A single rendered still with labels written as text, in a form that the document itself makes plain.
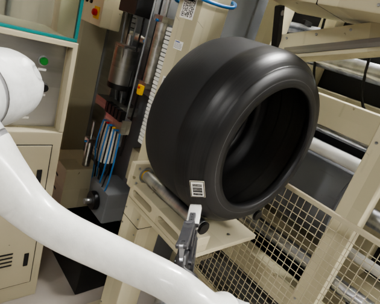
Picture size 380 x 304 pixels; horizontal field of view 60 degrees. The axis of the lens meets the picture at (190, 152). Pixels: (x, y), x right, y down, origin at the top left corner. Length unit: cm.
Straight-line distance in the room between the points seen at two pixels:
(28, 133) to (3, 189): 93
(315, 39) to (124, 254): 108
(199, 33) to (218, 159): 51
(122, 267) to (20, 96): 34
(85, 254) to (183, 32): 90
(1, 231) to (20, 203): 113
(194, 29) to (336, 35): 50
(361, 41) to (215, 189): 71
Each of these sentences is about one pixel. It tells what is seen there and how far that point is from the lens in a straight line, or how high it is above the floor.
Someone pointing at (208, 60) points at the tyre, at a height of 138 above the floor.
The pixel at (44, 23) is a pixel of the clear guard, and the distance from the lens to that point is 137.
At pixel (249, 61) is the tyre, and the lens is 89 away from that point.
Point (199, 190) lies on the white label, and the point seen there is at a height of 105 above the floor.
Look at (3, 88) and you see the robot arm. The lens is 60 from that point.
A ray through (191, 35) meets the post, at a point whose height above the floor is 142.
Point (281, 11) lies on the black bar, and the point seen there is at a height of 161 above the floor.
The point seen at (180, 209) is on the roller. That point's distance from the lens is 108.
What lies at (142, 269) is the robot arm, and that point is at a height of 111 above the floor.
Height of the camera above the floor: 144
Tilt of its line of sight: 19 degrees down
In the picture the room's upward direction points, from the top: 18 degrees clockwise
